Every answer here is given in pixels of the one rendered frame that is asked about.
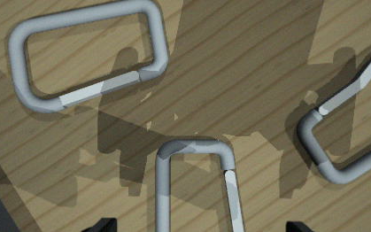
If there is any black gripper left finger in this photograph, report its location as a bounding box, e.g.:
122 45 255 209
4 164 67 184
82 218 118 232

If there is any grey carabiner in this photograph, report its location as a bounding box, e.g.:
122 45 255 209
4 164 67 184
297 58 371 184
155 139 243 232
8 0 168 113

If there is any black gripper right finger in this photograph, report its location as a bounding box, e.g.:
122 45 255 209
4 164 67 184
286 221 314 232

